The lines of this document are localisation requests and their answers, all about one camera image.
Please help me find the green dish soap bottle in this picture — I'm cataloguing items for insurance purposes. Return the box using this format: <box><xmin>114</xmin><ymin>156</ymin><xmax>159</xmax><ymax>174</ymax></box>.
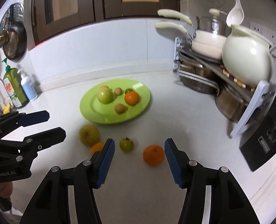
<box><xmin>1</xmin><ymin>58</ymin><xmax>29</xmax><ymax>108</ymax></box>

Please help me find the white saucepan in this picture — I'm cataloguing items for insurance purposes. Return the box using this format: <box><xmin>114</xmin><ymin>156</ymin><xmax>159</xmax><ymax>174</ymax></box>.
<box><xmin>154</xmin><ymin>21</ymin><xmax>227</xmax><ymax>60</ymax></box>

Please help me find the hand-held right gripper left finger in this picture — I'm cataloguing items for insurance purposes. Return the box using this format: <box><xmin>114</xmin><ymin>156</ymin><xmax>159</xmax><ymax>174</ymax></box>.
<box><xmin>19</xmin><ymin>138</ymin><xmax>115</xmax><ymax>224</ymax></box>

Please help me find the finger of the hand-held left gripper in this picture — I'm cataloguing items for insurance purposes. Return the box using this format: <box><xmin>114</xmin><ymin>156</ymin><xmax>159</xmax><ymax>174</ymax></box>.
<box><xmin>0</xmin><ymin>127</ymin><xmax>66</xmax><ymax>163</ymax></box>
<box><xmin>0</xmin><ymin>110</ymin><xmax>50</xmax><ymax>140</ymax></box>

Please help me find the person's left hand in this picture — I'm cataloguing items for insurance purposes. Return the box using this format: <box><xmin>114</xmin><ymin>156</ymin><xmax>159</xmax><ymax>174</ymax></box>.
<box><xmin>0</xmin><ymin>181</ymin><xmax>14</xmax><ymax>200</ymax></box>

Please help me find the green plate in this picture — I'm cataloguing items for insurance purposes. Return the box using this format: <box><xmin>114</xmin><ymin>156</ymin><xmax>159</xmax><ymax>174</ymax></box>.
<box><xmin>80</xmin><ymin>79</ymin><xmax>151</xmax><ymax>124</ymax></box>

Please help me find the white blue pump bottle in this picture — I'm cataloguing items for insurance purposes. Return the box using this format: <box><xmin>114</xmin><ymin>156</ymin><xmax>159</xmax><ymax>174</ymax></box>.
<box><xmin>17</xmin><ymin>68</ymin><xmax>38</xmax><ymax>102</ymax></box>

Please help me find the black frying pan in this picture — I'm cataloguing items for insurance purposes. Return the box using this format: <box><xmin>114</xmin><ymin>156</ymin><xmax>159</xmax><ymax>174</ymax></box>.
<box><xmin>0</xmin><ymin>22</ymin><xmax>27</xmax><ymax>62</ymax></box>

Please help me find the white ceramic pot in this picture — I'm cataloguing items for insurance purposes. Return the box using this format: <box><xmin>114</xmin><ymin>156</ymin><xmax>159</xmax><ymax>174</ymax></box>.
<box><xmin>221</xmin><ymin>25</ymin><xmax>276</xmax><ymax>88</ymax></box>

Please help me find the yellow-green spotted apple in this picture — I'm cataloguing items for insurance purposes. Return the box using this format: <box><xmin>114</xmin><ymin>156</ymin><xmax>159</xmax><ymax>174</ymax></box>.
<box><xmin>79</xmin><ymin>124</ymin><xmax>100</xmax><ymax>146</ymax></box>

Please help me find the perforated metal steamer plate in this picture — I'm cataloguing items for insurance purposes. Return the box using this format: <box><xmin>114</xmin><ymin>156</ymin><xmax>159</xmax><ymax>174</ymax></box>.
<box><xmin>0</xmin><ymin>2</ymin><xmax>24</xmax><ymax>34</ymax></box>

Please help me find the large green apple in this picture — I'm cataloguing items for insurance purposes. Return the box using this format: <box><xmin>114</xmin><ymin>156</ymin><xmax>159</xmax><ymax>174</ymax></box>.
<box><xmin>97</xmin><ymin>88</ymin><xmax>114</xmax><ymax>104</ymax></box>

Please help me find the large orange tangerine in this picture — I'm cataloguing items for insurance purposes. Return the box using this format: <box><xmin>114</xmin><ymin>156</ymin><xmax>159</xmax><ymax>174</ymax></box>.
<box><xmin>124</xmin><ymin>91</ymin><xmax>139</xmax><ymax>105</ymax></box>

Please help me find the grey pot rack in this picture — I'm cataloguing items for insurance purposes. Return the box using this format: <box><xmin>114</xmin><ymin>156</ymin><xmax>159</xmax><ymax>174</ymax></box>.
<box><xmin>173</xmin><ymin>37</ymin><xmax>276</xmax><ymax>139</ymax></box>

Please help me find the black knife block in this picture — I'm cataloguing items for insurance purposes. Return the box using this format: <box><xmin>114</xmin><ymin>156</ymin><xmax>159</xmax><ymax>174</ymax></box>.
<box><xmin>239</xmin><ymin>80</ymin><xmax>276</xmax><ymax>172</ymax></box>

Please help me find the white ladle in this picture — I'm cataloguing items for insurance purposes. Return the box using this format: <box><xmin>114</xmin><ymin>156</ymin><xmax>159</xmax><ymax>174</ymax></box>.
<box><xmin>226</xmin><ymin>0</ymin><xmax>245</xmax><ymax>27</ymax></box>

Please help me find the green tomato with stem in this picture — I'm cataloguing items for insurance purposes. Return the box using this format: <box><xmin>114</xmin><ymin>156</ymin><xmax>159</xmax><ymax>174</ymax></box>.
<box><xmin>119</xmin><ymin>137</ymin><xmax>134</xmax><ymax>153</ymax></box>

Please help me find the orange tangerine with stem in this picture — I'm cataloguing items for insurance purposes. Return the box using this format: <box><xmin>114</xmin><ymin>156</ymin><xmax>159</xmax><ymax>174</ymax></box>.
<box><xmin>143</xmin><ymin>144</ymin><xmax>165</xmax><ymax>167</ymax></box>

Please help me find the steel pot with cream handle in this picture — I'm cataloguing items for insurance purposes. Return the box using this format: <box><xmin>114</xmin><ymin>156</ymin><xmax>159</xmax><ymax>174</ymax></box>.
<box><xmin>157</xmin><ymin>8</ymin><xmax>232</xmax><ymax>38</ymax></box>

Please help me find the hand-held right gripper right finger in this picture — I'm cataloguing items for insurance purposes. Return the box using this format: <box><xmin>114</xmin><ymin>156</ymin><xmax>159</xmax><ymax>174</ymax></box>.
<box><xmin>164</xmin><ymin>138</ymin><xmax>254</xmax><ymax>224</ymax></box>

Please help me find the small brass strainer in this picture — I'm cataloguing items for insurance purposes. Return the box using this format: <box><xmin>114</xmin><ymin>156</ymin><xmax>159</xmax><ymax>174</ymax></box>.
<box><xmin>0</xmin><ymin>29</ymin><xmax>12</xmax><ymax>48</ymax></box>

